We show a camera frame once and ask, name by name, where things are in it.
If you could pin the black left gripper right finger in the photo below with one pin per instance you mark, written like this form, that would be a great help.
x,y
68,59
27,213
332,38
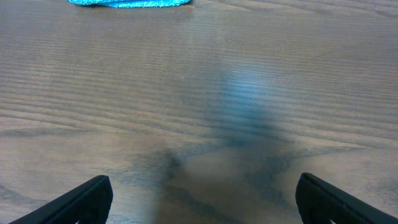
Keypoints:
x,y
319,202

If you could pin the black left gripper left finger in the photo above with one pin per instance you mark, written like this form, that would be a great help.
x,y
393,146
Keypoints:
x,y
89,203

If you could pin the folded blue cloth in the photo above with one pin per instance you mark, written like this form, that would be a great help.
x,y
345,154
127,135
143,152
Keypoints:
x,y
130,3

